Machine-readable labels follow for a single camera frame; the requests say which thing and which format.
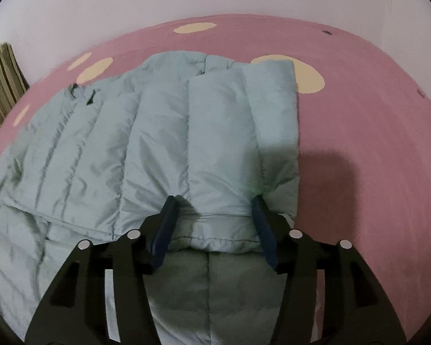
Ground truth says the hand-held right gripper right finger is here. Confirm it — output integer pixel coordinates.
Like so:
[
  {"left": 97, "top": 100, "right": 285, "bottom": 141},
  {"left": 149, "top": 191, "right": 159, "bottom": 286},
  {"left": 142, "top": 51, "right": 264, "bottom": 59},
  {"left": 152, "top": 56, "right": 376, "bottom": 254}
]
[{"left": 249, "top": 194, "right": 407, "bottom": 345}]

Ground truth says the striped cloth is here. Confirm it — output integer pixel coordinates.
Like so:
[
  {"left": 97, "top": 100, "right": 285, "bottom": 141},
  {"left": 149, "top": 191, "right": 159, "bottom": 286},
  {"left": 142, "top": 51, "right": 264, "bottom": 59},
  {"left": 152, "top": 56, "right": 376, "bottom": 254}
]
[{"left": 0, "top": 43, "right": 30, "bottom": 141}]

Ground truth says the pink dotted bed sheet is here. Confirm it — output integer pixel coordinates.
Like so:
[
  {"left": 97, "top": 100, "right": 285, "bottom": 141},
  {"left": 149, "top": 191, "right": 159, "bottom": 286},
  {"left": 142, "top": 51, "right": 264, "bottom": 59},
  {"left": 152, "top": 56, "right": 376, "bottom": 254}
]
[{"left": 0, "top": 14, "right": 431, "bottom": 343}]

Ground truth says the light blue puffer jacket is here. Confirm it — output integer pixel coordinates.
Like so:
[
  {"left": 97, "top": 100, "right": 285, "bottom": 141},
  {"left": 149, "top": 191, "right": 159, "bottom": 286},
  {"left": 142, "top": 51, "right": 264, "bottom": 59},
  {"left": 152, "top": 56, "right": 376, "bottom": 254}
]
[{"left": 0, "top": 51, "right": 303, "bottom": 345}]

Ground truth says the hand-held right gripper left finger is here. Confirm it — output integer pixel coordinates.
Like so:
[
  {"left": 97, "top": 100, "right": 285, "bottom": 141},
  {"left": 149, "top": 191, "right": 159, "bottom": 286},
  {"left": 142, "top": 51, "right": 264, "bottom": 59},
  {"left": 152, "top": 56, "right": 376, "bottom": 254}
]
[{"left": 24, "top": 195, "right": 180, "bottom": 345}]

